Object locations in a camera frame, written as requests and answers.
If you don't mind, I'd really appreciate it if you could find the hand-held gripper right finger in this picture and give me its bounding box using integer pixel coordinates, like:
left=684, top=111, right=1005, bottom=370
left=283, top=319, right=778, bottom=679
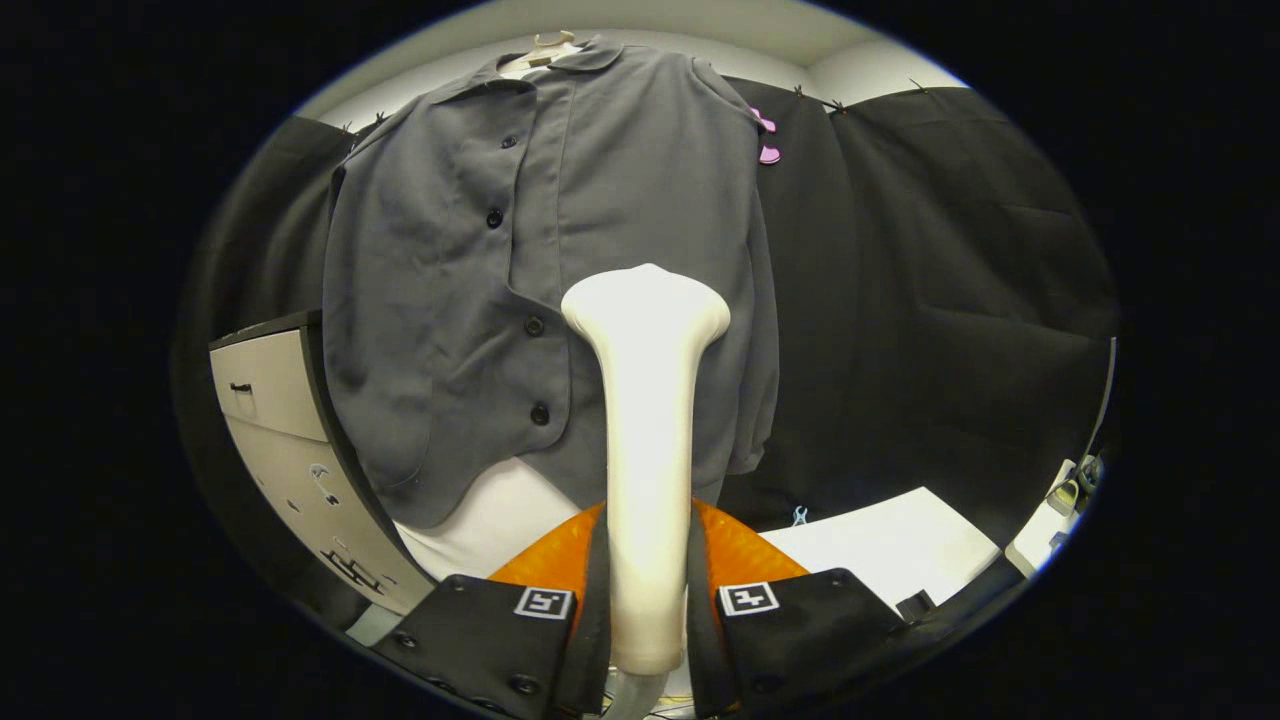
left=685, top=500, right=936, bottom=719

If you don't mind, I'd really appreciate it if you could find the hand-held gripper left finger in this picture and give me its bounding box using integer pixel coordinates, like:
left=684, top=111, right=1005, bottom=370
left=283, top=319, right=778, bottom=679
left=368, top=502, right=611, bottom=717

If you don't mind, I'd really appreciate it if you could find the white garment steamer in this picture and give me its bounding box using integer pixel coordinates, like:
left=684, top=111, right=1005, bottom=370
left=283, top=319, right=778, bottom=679
left=560, top=263, right=732, bottom=719

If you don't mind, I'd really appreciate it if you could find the grey button-up shirt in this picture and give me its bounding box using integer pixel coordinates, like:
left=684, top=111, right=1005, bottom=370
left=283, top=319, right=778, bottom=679
left=322, top=40, right=781, bottom=529

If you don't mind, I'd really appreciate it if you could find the white dress form mannequin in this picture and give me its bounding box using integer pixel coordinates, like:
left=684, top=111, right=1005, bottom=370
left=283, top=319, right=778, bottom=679
left=395, top=30, right=586, bottom=583

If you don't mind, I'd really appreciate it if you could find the white table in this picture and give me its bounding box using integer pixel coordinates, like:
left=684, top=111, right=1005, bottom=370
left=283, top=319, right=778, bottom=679
left=760, top=487, right=1001, bottom=613

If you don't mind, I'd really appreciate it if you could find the grey cabinet with black top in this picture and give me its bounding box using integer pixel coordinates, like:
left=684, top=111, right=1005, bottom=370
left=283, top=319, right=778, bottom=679
left=208, top=310, right=438, bottom=618

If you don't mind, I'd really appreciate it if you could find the black backdrop cloth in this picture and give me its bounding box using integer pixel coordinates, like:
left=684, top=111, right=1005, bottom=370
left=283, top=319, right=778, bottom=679
left=178, top=78, right=1119, bottom=601

